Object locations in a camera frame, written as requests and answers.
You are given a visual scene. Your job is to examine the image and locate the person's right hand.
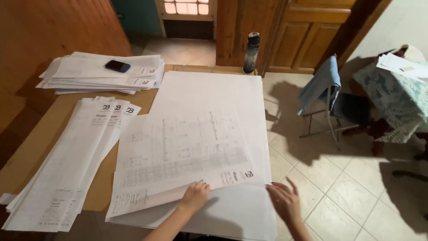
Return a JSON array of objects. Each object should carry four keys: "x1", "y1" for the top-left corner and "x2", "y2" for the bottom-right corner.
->
[{"x1": 265, "y1": 177, "x2": 302, "y2": 226}]

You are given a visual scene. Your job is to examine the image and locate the person's left hand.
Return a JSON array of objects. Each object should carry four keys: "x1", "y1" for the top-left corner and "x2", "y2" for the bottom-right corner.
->
[{"x1": 179, "y1": 180, "x2": 211, "y2": 215}]

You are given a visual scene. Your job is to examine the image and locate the large printed drawing sheet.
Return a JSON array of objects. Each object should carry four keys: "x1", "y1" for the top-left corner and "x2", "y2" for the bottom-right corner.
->
[{"x1": 106, "y1": 110, "x2": 269, "y2": 220}]

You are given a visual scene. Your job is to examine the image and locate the stack of large white sheets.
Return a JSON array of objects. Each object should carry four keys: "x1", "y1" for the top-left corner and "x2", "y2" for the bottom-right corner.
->
[{"x1": 106, "y1": 71, "x2": 278, "y2": 241}]

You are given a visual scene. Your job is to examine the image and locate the metal folding chair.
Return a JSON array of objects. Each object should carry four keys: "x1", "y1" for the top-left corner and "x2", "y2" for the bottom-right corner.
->
[{"x1": 298, "y1": 55, "x2": 372, "y2": 152}]

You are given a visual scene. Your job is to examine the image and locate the blue cloth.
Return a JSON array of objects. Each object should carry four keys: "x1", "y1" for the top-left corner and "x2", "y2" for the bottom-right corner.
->
[{"x1": 297, "y1": 54, "x2": 342, "y2": 116}]

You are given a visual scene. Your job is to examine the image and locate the pile of long folded drawings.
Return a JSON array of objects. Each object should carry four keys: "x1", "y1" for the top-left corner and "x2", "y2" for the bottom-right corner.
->
[{"x1": 0, "y1": 96, "x2": 142, "y2": 233}]

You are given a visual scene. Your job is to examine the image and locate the dark water bottle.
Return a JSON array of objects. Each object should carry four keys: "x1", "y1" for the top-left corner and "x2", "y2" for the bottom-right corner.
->
[{"x1": 243, "y1": 32, "x2": 261, "y2": 74}]

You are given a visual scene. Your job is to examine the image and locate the dark blue phone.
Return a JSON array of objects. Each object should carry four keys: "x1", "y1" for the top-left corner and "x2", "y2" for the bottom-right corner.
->
[{"x1": 105, "y1": 60, "x2": 131, "y2": 73}]

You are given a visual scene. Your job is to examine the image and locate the table with leaf-patterned tablecloth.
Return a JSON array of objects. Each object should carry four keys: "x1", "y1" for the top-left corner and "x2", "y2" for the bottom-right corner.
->
[{"x1": 341, "y1": 60, "x2": 428, "y2": 158}]

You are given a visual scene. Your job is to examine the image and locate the stack of folded drawing sheets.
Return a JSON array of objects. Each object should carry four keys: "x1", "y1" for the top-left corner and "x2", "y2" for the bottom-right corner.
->
[{"x1": 36, "y1": 52, "x2": 165, "y2": 95}]

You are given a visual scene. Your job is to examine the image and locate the wooden panelled door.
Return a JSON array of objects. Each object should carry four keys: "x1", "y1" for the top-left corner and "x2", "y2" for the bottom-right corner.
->
[{"x1": 264, "y1": 0, "x2": 358, "y2": 74}]

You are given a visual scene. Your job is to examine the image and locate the loose white papers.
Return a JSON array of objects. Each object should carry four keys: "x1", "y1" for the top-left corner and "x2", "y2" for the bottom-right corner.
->
[{"x1": 376, "y1": 52, "x2": 428, "y2": 81}]

